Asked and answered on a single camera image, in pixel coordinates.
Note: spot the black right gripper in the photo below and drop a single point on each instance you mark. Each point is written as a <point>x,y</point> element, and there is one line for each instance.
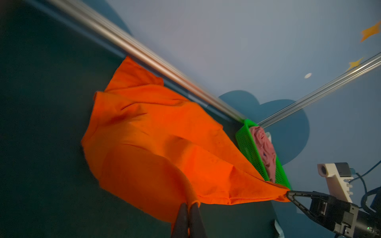
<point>342,218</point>

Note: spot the green plastic basket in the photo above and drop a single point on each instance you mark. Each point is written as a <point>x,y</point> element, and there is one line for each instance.
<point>248,148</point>

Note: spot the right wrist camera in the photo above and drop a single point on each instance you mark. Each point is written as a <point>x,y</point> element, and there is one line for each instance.
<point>338,176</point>

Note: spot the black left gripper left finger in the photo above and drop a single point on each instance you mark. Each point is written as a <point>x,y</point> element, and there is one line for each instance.
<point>180,227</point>

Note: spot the white t shirt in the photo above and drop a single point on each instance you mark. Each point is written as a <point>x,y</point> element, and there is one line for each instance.
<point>268,135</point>

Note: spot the orange t shirt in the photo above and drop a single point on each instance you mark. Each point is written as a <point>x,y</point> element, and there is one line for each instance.
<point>156,150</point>

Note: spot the right upright aluminium post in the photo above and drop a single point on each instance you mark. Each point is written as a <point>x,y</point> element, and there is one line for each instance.
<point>323,91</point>

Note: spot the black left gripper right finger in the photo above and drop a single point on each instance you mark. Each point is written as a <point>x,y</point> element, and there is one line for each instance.
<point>196,226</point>

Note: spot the horizontal aluminium frame rail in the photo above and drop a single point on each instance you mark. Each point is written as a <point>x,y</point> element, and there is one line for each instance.
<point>92,19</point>

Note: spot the pink t shirt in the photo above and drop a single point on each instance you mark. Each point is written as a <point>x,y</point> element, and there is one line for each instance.
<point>266,151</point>

